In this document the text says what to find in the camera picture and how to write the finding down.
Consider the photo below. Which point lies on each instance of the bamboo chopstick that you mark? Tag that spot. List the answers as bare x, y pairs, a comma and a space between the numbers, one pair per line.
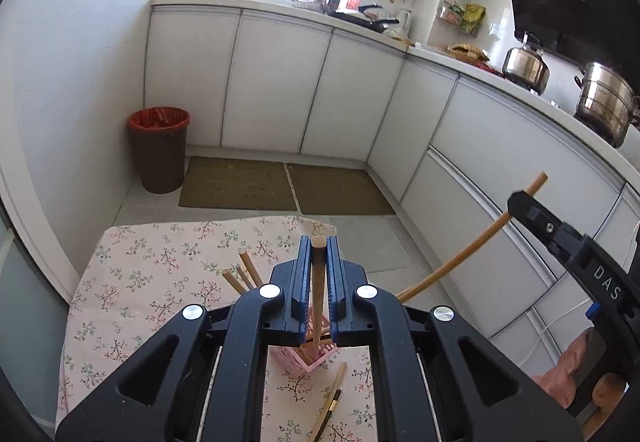
341, 372
232, 281
450, 267
318, 282
251, 267
244, 277

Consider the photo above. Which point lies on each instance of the frosted glass door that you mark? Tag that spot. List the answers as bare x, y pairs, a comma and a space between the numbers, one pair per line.
25, 322

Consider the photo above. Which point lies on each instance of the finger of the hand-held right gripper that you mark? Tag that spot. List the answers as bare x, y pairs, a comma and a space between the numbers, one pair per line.
542, 224

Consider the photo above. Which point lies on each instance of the steel kettle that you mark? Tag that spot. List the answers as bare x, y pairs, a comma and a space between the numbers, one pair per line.
525, 67

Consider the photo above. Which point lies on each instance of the steel steamer pot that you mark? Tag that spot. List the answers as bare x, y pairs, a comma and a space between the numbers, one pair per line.
602, 102

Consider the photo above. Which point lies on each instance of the snack packets on wall rack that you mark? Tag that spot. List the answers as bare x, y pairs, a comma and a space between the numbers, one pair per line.
465, 17

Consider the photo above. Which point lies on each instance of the bamboo trivet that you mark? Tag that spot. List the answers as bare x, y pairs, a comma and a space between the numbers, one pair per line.
467, 53

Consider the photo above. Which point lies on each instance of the person's right hand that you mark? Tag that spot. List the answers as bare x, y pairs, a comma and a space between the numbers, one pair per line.
562, 374

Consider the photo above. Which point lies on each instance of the brown trash bin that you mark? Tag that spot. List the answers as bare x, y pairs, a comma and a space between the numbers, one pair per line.
160, 157

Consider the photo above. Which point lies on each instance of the red trash bag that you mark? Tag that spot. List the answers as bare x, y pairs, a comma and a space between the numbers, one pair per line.
159, 118

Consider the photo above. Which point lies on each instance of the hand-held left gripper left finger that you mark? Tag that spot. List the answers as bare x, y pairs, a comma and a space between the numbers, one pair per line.
301, 282

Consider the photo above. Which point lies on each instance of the olive floor mat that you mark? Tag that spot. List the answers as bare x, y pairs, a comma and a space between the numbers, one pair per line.
340, 189
235, 184

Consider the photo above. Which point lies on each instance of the white kitchen cabinets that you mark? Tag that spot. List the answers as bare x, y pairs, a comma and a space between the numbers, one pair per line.
275, 82

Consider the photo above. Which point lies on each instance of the black frying pan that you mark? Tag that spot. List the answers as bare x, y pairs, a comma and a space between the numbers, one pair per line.
365, 19

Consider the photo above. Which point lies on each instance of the dark chopstick with gold band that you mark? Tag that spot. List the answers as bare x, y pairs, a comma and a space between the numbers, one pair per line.
336, 398

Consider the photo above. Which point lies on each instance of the white kitchen countertop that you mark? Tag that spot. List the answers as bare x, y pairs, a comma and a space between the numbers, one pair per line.
280, 9

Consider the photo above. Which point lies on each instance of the white jug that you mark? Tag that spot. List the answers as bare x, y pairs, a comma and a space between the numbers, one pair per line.
405, 22

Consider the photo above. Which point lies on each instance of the floral tablecloth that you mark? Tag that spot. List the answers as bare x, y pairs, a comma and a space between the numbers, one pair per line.
150, 272

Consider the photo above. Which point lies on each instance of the pink plastic utensil basket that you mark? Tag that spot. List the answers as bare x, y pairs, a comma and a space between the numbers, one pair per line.
307, 362

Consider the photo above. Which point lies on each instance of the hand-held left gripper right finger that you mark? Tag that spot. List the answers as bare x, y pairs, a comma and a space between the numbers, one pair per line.
334, 282

